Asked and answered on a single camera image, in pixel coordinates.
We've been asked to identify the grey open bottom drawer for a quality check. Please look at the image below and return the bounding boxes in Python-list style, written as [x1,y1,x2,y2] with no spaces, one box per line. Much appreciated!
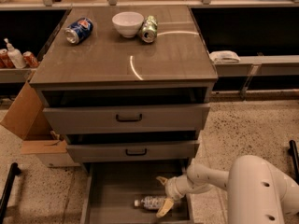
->
[80,160,193,224]

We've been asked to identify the white pump bottle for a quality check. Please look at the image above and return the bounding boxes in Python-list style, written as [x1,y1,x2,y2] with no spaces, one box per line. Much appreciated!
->
[4,38,26,69]

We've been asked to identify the black right base bar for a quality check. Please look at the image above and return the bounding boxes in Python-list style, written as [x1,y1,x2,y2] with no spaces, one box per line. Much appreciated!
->
[288,140,299,184]

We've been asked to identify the black left base bar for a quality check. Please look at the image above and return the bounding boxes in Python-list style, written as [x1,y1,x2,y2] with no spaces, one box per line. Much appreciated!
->
[0,162,21,224]

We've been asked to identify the green soda can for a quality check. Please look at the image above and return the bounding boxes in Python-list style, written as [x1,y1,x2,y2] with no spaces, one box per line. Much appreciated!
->
[139,15,158,43]

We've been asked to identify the black drawer handle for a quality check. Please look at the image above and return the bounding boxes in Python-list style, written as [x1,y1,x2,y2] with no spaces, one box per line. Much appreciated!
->
[115,114,143,122]
[125,148,148,156]

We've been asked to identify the blue pepsi can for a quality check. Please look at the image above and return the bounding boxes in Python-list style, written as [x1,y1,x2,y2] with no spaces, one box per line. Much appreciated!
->
[64,17,93,44]

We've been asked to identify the black top drawer handle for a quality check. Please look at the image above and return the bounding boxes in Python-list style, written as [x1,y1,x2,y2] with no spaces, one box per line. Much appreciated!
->
[115,114,143,122]

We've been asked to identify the black base bar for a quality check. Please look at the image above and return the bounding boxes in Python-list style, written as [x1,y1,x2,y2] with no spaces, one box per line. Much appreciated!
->
[0,162,21,224]
[288,140,299,184]

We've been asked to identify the black middle drawer handle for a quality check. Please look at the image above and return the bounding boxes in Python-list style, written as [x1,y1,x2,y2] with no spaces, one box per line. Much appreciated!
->
[125,148,148,156]

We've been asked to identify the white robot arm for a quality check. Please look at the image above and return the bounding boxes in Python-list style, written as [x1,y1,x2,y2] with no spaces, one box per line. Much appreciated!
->
[156,155,299,224]

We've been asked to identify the grey middle drawer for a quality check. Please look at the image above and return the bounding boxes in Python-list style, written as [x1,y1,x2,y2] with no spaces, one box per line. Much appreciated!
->
[66,140,199,163]

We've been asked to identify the grey top drawer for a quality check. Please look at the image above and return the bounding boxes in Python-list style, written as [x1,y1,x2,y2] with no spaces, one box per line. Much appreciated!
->
[44,105,210,134]

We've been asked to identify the grey drawer cabinet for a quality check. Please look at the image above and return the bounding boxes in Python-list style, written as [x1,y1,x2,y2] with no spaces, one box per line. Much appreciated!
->
[30,5,219,166]

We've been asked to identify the clear plastic water bottle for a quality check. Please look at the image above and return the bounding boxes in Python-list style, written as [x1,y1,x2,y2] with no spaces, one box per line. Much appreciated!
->
[134,195,166,211]

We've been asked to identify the brown cardboard box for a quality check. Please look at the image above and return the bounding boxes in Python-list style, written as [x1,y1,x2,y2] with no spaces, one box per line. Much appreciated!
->
[1,82,78,168]

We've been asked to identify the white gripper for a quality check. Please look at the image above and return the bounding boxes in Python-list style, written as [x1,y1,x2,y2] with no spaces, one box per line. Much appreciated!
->
[156,175,189,218]

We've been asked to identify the white ceramic bowl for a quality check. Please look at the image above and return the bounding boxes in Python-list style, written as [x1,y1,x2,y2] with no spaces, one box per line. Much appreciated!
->
[112,11,144,38]

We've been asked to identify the white folded cloth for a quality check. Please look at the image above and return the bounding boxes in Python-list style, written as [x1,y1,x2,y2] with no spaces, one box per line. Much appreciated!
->
[209,50,240,63]

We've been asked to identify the red can at edge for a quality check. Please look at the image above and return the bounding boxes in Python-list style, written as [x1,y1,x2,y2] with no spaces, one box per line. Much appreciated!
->
[0,49,14,68]

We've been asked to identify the red soda can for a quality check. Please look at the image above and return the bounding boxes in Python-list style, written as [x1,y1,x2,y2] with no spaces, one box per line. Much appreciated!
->
[23,51,39,68]

